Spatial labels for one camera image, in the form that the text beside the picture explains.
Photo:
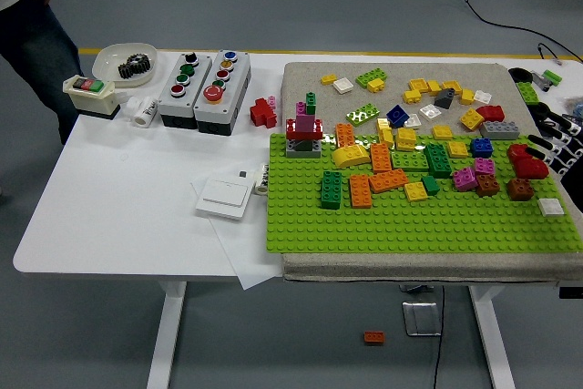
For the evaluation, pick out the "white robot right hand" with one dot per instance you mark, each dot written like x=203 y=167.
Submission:
x=567 y=152

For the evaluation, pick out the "magenta square brick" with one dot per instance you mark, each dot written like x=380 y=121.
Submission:
x=464 y=179

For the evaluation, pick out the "dark green long brick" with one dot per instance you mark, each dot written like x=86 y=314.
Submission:
x=437 y=160
x=331 y=188

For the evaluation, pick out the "green baseplate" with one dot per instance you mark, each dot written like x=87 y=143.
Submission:
x=296 y=234

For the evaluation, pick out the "red building brick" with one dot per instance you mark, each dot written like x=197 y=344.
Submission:
x=528 y=169
x=517 y=152

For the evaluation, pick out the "white tile brick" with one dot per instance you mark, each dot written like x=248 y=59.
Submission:
x=482 y=96
x=343 y=85
x=430 y=112
x=413 y=121
x=550 y=207

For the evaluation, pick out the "brown square brick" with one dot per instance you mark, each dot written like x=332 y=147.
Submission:
x=520 y=189
x=487 y=185

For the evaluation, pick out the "grey long brick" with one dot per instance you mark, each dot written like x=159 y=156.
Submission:
x=500 y=130

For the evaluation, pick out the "small lime green brick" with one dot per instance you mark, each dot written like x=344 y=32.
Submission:
x=552 y=75

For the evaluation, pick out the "pink square brick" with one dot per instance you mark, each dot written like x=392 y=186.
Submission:
x=484 y=166

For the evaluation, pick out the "red curved brick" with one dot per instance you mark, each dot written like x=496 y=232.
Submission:
x=492 y=112

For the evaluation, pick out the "blue square brick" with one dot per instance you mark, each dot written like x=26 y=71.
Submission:
x=481 y=148

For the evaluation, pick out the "dark grey slope brick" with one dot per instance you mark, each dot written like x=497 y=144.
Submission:
x=445 y=99

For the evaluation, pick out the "small dark green brick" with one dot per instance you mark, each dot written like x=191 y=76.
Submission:
x=430 y=185

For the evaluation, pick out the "lime green long brick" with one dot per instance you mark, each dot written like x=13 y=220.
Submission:
x=363 y=115
x=407 y=162
x=369 y=77

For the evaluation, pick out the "dark blue brick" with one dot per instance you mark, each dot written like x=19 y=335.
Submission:
x=398 y=115

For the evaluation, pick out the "orange long brick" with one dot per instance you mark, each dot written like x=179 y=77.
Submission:
x=381 y=159
x=344 y=135
x=388 y=181
x=374 y=338
x=360 y=191

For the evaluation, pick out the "yellow curved brick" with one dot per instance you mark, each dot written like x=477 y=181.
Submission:
x=348 y=156

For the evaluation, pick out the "small green tower brick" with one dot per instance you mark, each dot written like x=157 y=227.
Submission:
x=311 y=104

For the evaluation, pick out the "red cross-shaped brick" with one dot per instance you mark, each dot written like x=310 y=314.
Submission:
x=262 y=112

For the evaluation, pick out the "pink tower brick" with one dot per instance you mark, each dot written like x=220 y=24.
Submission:
x=304 y=122

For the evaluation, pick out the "small pink brick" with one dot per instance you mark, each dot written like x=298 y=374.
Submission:
x=272 y=102

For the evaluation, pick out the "grey tower base brick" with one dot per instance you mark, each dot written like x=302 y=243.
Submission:
x=293 y=152

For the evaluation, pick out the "red tower brick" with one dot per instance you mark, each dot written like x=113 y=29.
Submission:
x=291 y=129

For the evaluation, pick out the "clear plastic bag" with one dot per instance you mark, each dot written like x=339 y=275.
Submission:
x=575 y=106

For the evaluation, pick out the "person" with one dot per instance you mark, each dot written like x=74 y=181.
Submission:
x=32 y=52

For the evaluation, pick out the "clear grey part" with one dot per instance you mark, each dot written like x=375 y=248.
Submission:
x=541 y=81

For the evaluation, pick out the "white plastic tray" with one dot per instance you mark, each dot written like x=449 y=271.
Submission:
x=107 y=61

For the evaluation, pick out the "black metal gear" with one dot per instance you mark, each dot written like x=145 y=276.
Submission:
x=134 y=66

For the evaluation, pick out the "black control box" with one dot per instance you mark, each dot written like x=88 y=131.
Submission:
x=571 y=293

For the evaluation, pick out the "white pipe fitting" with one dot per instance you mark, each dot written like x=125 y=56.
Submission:
x=145 y=113

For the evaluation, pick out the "grey-brown mat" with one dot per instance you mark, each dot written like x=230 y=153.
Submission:
x=396 y=88

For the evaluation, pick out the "grey four-button box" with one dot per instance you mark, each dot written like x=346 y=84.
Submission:
x=173 y=109

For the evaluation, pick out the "white table leg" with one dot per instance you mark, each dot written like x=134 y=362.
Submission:
x=164 y=339
x=494 y=348

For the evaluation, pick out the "metal floor socket plate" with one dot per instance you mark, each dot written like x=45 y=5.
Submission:
x=421 y=318

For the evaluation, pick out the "grey emergency stop button box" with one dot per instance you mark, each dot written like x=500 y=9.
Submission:
x=237 y=84

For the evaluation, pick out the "white printed cylinder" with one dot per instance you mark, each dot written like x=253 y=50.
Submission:
x=261 y=181

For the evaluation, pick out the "white paper sheet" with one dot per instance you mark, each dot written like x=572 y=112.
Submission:
x=246 y=261

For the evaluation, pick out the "cream red-green switch box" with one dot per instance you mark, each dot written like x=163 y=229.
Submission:
x=91 y=97

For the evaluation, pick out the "white wall switch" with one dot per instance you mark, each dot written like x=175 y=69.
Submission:
x=223 y=197

